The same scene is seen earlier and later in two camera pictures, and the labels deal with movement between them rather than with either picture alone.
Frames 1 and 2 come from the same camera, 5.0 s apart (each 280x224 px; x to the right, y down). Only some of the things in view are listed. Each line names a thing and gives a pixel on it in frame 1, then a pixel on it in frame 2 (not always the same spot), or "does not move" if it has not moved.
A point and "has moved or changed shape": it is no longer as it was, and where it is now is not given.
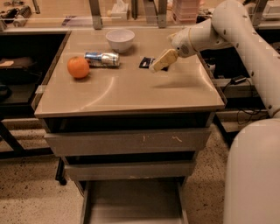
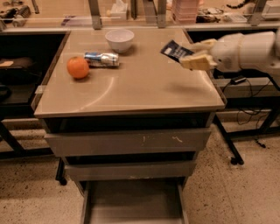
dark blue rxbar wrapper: (146, 62) has moved or changed shape
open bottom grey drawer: (162, 201) does not move
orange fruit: (78, 66) does not move
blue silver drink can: (102, 59) does not move
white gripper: (181, 42) -> (227, 53)
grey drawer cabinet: (130, 136) does not move
